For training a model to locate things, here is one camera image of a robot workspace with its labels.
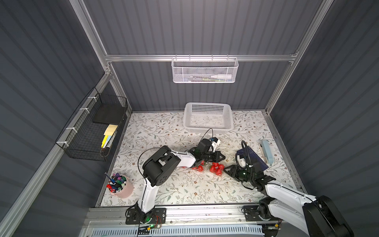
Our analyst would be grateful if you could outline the white perforated plastic basket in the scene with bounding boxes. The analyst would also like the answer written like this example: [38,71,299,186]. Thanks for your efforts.
[183,102,234,134]

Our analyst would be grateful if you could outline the clear plastic clamshell container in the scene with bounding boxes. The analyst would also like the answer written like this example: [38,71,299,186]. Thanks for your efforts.
[192,161,204,172]

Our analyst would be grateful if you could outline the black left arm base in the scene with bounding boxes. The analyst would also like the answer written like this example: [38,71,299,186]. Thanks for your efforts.
[125,206,167,225]

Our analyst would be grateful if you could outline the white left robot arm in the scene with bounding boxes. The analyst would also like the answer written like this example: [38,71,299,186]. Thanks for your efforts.
[137,137,226,214]

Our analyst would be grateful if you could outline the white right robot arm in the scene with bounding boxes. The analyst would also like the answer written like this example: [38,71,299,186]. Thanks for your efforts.
[224,165,354,237]

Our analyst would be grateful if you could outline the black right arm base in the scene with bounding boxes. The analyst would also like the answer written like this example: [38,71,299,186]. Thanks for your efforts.
[241,205,279,222]

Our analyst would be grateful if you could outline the dark blue book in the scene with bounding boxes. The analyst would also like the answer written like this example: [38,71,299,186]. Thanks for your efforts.
[235,146,268,171]

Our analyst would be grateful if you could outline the white marker in basket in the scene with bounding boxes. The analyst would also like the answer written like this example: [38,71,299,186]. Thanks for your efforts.
[210,74,233,81]

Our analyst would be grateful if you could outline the pink pen cup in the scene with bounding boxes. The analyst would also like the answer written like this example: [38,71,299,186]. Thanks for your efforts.
[105,173,134,198]

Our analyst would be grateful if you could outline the yellow sticky notes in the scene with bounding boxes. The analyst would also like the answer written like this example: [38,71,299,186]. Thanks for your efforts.
[101,124,118,148]

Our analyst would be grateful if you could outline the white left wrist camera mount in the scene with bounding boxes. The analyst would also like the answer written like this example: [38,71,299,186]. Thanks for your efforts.
[210,137,221,152]

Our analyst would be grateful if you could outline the white wire wall basket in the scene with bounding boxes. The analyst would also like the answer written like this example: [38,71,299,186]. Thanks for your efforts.
[171,57,239,84]

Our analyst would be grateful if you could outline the black wire wall basket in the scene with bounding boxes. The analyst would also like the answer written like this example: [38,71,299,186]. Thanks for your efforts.
[56,88,128,162]

